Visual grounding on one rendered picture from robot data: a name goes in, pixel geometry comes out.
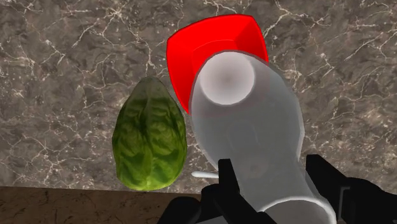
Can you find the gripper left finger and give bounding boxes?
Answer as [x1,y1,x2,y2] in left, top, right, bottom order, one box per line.
[157,158,277,224]

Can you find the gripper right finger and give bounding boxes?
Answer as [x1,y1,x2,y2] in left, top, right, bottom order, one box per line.
[305,154,397,224]

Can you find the small white stick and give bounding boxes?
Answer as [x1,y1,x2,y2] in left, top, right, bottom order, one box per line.
[191,171,219,179]

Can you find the white bottle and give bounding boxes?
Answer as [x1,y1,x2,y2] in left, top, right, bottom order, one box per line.
[189,50,338,224]

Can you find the green lettuce head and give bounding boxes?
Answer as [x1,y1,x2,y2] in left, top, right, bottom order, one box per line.
[111,76,188,192]

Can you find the red bowl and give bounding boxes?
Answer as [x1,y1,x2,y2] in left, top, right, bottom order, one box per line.
[165,13,270,115]

